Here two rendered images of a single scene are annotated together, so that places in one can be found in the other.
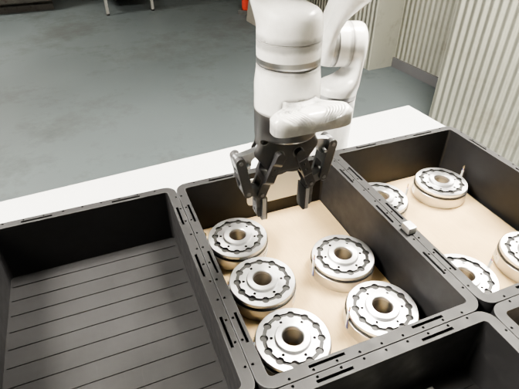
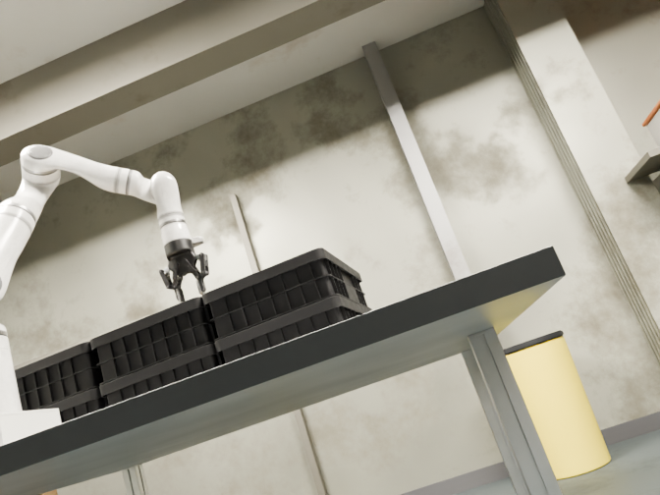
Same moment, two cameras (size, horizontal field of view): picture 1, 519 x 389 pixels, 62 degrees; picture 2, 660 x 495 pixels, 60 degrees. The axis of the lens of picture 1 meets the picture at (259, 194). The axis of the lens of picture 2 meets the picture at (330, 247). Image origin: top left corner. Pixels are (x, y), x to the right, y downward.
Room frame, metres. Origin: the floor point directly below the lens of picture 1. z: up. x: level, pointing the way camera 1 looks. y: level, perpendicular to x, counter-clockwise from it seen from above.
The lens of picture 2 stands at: (1.46, 1.07, 0.59)
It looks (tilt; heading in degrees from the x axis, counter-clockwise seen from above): 16 degrees up; 213
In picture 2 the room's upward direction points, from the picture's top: 19 degrees counter-clockwise
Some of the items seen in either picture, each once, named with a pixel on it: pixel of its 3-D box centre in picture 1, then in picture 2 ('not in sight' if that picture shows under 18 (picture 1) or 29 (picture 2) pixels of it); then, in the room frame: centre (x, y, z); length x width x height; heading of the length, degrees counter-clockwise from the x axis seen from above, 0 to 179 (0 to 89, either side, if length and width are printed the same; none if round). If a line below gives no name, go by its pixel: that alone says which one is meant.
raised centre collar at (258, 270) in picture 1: (262, 279); not in sight; (0.45, 0.00, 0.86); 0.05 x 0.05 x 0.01
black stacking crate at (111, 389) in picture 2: not in sight; (201, 388); (0.47, -0.07, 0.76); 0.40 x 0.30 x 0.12; 22
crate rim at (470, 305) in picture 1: (303, 241); (186, 328); (0.47, -0.07, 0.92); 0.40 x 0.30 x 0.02; 22
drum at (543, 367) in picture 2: not in sight; (548, 404); (-1.47, 0.10, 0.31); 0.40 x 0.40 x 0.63
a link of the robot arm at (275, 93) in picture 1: (294, 86); (179, 235); (0.44, -0.04, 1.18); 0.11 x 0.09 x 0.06; 22
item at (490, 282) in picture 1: (463, 277); not in sight; (0.46, -0.31, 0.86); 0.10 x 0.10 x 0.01
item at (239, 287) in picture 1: (262, 281); not in sight; (0.45, 0.00, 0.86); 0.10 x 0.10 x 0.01
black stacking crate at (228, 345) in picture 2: not in sight; (308, 348); (0.36, 0.21, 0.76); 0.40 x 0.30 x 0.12; 22
